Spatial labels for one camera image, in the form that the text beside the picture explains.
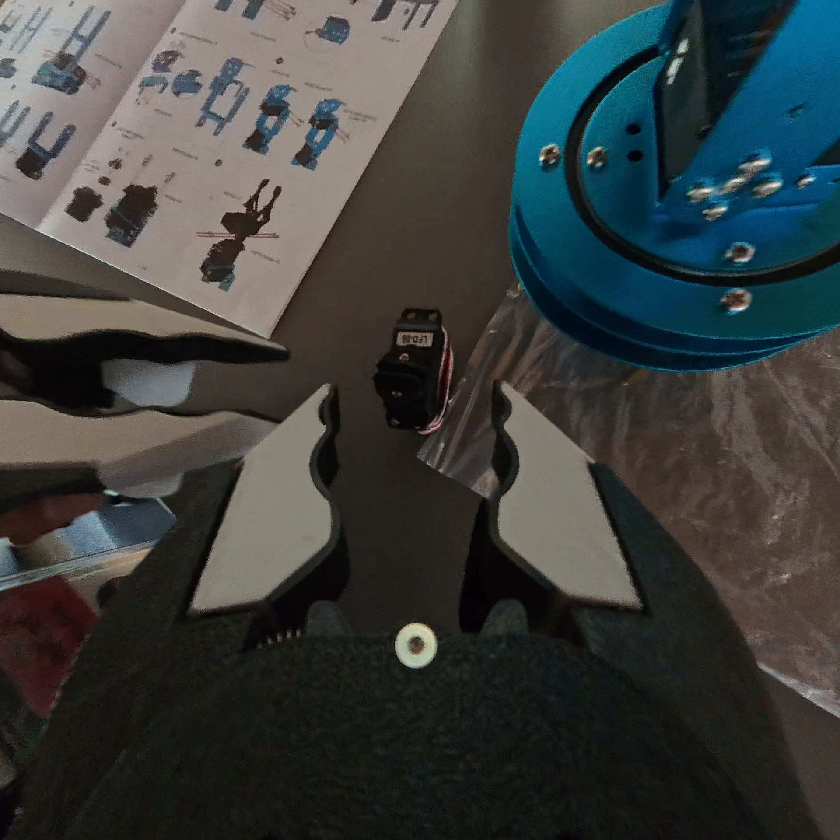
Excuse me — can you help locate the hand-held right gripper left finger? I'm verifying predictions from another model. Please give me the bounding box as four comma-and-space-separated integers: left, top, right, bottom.
185, 382, 347, 619

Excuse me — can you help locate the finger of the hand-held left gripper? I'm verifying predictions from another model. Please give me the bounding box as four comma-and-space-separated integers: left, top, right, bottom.
0, 394, 280, 500
0, 215, 291, 368

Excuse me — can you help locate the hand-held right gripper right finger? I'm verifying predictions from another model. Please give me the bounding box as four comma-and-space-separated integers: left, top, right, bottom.
484, 379, 645, 610

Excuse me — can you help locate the black servo motor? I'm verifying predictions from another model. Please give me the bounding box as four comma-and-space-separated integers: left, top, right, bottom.
373, 307, 456, 437

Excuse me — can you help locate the dark grey desk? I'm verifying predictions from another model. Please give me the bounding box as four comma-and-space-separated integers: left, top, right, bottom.
0, 0, 840, 840

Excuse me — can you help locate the assembly instruction manual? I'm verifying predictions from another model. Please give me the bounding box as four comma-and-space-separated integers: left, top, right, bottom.
0, 0, 462, 340

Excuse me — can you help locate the large clear plastic bag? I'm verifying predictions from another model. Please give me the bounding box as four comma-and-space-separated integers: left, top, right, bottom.
416, 282, 840, 704

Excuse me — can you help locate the clear blister pack red card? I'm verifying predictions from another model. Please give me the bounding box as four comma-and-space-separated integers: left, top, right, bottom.
0, 489, 178, 723

